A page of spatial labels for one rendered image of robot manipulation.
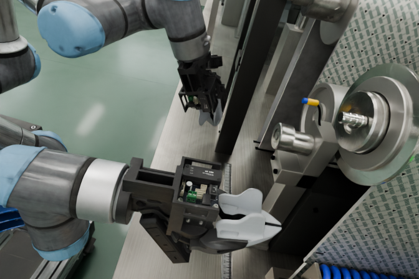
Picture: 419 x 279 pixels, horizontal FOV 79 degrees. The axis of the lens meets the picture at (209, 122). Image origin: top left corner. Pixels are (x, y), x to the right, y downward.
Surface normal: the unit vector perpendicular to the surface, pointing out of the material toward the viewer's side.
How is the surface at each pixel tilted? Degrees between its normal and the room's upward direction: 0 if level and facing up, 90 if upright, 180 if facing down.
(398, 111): 90
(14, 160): 13
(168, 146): 0
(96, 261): 0
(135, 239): 0
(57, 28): 90
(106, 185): 26
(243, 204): 86
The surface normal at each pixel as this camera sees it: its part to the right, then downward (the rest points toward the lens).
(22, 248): 0.20, -0.77
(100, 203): 0.04, 0.15
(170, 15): -0.29, 0.68
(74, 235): 0.80, 0.48
